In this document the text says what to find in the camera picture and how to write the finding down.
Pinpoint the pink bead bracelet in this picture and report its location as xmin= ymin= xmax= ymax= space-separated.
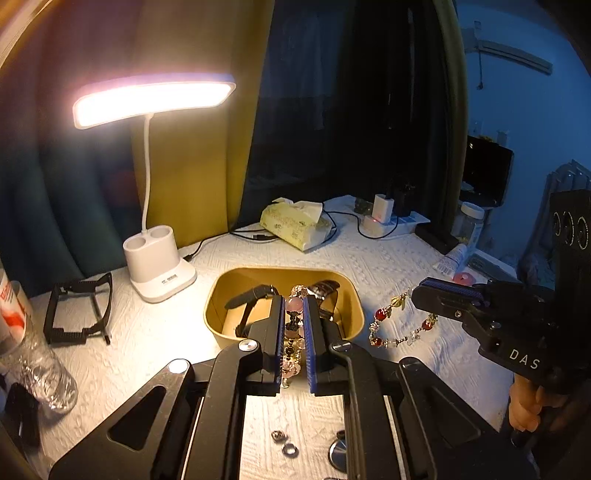
xmin=281 ymin=285 xmax=308 ymax=389

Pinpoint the dark curtain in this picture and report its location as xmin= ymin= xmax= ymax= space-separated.
xmin=236 ymin=0 xmax=468 ymax=232

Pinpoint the yellow curtain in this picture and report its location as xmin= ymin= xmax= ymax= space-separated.
xmin=131 ymin=0 xmax=279 ymax=248

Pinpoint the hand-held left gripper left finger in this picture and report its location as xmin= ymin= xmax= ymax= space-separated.
xmin=48 ymin=295 xmax=284 ymax=480

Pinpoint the clear plastic bottle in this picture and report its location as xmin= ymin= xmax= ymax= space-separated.
xmin=0 ymin=257 xmax=79 ymax=415

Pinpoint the yellow tissue pack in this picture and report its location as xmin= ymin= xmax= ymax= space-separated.
xmin=259 ymin=197 xmax=335 ymax=253

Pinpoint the yellow oval tray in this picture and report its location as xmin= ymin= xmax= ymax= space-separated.
xmin=204 ymin=266 xmax=367 ymax=356

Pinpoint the white desk lamp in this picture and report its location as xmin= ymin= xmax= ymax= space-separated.
xmin=72 ymin=72 xmax=238 ymax=304

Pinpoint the black folding frame stand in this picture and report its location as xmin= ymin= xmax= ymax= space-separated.
xmin=42 ymin=272 xmax=114 ymax=347

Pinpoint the black strap watch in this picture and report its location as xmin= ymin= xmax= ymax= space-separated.
xmin=224 ymin=284 xmax=279 ymax=339

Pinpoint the small black block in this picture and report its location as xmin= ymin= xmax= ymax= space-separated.
xmin=4 ymin=382 xmax=43 ymax=449

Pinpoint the black charger plug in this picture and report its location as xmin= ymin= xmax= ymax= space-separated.
xmin=392 ymin=181 xmax=417 ymax=217

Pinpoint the white wall rail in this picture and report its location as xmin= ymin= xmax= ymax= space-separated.
xmin=478 ymin=38 xmax=554 ymax=75

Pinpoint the white power strip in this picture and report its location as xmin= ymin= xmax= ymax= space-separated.
xmin=361 ymin=210 xmax=433 ymax=239

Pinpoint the person's right hand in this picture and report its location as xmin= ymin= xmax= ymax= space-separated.
xmin=508 ymin=376 xmax=575 ymax=448

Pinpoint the clear jar with white lid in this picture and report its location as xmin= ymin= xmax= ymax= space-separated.
xmin=456 ymin=201 xmax=486 ymax=246

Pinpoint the red and gold bead bracelet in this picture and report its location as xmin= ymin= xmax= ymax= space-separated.
xmin=368 ymin=288 xmax=440 ymax=350

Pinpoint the flat black box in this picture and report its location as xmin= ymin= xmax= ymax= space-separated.
xmin=414 ymin=220 xmax=459 ymax=256

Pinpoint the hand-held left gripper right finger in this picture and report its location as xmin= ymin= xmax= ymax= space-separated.
xmin=304 ymin=295 xmax=539 ymax=480

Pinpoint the black charging cable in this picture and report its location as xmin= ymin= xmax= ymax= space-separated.
xmin=229 ymin=209 xmax=376 ymax=244

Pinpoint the black lamp cable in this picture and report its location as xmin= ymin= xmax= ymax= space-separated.
xmin=182 ymin=239 xmax=207 ymax=265

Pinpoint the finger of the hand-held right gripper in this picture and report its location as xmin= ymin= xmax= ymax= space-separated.
xmin=421 ymin=276 xmax=488 ymax=302
xmin=411 ymin=285 xmax=483 ymax=325

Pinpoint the brown strap watch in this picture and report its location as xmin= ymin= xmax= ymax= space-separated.
xmin=308 ymin=280 xmax=341 ymax=322

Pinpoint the round silver disc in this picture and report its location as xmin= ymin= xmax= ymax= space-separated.
xmin=327 ymin=438 xmax=348 ymax=472

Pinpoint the white tube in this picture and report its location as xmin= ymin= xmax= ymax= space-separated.
xmin=436 ymin=243 xmax=470 ymax=277

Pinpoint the white charger plug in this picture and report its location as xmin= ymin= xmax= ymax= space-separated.
xmin=372 ymin=194 xmax=393 ymax=225

